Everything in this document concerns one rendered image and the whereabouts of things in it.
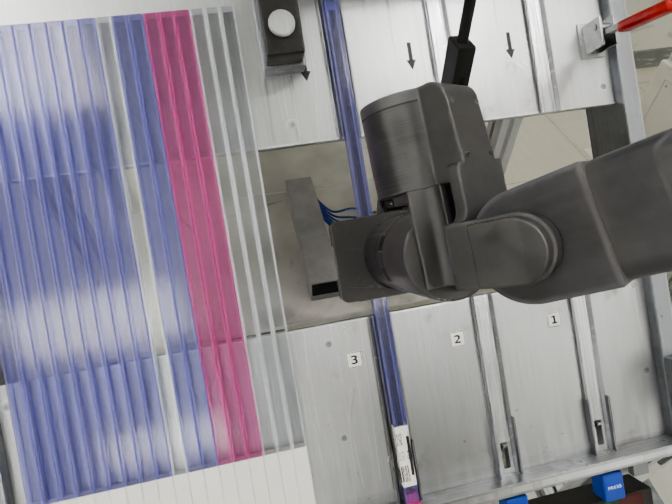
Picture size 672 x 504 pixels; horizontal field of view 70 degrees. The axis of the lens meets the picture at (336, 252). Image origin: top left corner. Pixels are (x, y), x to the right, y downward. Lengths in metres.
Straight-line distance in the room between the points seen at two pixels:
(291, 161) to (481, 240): 0.84
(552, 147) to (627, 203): 2.13
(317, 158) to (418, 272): 0.79
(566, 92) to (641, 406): 0.35
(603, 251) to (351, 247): 0.20
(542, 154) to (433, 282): 2.03
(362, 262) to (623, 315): 0.33
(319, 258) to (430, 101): 0.53
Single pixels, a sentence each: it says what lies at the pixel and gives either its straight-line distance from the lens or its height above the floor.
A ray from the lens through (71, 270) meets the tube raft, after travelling 0.50.
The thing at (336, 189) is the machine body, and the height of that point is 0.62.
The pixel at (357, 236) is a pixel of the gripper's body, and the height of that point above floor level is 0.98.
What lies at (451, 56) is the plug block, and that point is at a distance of 0.39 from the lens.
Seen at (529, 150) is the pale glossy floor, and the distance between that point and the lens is 2.31.
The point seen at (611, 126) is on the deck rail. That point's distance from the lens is 0.64.
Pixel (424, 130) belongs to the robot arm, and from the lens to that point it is 0.29.
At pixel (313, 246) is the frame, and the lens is 0.81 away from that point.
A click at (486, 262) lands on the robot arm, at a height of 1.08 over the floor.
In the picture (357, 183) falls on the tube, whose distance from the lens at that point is 0.48.
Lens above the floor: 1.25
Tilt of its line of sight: 48 degrees down
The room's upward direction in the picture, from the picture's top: straight up
